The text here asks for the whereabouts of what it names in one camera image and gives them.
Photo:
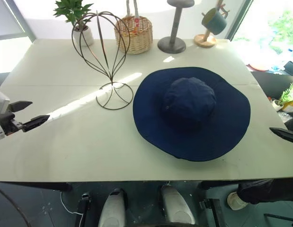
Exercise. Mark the wooden mug tree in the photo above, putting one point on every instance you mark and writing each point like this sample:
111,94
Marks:
205,40

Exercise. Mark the dark tablet device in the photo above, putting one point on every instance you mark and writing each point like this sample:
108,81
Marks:
291,68

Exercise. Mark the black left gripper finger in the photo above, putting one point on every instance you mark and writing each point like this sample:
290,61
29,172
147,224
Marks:
20,105
35,121

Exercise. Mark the teal mug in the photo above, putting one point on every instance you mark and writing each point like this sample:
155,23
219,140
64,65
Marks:
216,22

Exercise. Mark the navy blue wide-brim hat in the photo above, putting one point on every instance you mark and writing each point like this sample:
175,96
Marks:
191,132

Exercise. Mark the grey pedestal stand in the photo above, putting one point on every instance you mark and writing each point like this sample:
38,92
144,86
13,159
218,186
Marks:
171,45

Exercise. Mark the white items in basket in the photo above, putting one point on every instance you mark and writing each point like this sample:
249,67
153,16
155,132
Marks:
136,9

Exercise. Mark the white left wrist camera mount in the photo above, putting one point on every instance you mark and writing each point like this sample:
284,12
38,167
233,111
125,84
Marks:
0,100

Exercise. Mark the black side table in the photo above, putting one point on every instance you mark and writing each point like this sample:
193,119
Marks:
269,82

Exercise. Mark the white shoe of person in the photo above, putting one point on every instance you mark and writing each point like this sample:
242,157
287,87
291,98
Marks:
236,202

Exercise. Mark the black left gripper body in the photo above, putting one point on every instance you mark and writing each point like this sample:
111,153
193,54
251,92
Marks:
7,121

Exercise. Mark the green plant in white pot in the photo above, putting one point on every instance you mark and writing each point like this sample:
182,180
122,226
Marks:
73,10

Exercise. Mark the dark trouser leg of person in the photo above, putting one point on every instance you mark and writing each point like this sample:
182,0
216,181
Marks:
267,190

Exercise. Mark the silver rounded shape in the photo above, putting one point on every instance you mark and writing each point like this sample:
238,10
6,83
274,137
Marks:
177,208
113,210

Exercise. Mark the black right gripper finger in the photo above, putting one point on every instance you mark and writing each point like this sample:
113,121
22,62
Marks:
287,136

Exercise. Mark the black table leg bracket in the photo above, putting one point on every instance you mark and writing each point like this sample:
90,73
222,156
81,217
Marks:
211,210
82,208

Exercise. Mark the woven wicker basket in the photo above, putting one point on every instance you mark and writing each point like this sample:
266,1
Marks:
139,40

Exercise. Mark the small green potted plant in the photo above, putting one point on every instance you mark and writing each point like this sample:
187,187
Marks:
287,94

